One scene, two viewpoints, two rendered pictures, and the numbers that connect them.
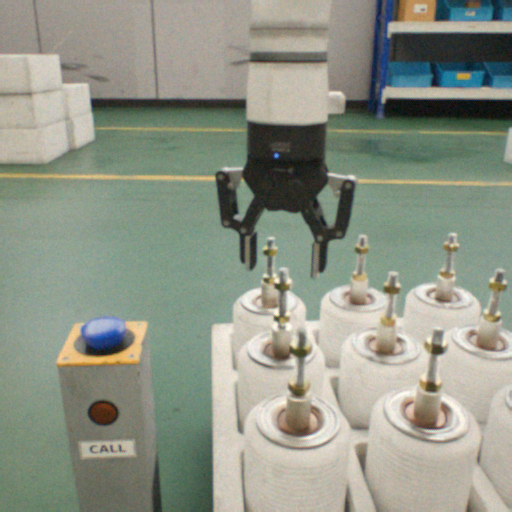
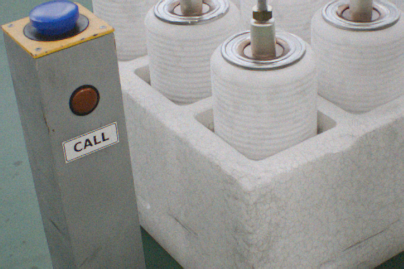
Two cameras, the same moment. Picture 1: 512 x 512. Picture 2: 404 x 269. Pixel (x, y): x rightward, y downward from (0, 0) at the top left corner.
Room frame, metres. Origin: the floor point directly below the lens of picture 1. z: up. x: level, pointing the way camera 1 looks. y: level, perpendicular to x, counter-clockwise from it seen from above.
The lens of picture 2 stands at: (-0.17, 0.31, 0.59)
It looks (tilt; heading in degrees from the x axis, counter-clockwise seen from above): 33 degrees down; 333
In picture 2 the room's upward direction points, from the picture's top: 4 degrees counter-clockwise
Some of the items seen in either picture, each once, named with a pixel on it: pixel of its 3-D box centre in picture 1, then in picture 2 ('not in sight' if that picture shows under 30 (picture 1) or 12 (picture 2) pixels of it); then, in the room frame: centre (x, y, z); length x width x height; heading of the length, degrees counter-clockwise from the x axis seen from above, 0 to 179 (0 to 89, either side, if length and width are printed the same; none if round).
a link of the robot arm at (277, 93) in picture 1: (292, 84); not in sight; (0.52, -0.04, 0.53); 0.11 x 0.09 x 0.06; 163
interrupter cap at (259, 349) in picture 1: (281, 350); (191, 8); (0.50, -0.04, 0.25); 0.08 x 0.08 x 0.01
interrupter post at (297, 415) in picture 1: (298, 408); (262, 36); (0.38, -0.05, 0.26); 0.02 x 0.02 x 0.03
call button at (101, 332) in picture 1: (104, 335); (55, 20); (0.41, 0.13, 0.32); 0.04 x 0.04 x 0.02
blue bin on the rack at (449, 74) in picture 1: (454, 74); not in sight; (4.97, -1.89, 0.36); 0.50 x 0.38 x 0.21; 177
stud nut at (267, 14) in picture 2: (299, 385); (262, 12); (0.38, -0.05, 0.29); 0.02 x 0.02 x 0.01; 87
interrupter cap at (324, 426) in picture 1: (297, 419); (263, 50); (0.38, -0.05, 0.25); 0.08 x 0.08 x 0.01
